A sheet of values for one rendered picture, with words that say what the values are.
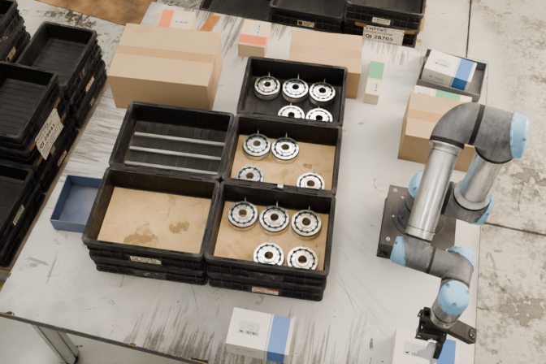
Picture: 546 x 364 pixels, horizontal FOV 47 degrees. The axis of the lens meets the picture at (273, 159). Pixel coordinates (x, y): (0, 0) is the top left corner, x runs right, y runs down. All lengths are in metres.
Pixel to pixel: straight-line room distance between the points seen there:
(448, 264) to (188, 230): 0.90
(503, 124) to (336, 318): 0.87
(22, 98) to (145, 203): 1.10
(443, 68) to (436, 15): 1.50
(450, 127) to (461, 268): 0.37
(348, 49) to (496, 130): 1.08
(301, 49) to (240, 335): 1.22
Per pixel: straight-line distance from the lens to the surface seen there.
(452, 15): 4.28
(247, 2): 3.77
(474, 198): 2.04
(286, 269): 1.98
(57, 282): 2.32
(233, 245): 2.13
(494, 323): 3.10
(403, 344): 2.09
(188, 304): 2.20
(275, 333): 2.05
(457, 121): 1.74
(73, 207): 2.45
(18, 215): 3.00
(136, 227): 2.20
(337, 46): 2.68
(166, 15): 2.95
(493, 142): 1.76
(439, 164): 1.74
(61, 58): 3.42
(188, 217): 2.20
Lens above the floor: 2.72
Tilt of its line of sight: 55 degrees down
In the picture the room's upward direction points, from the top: 2 degrees clockwise
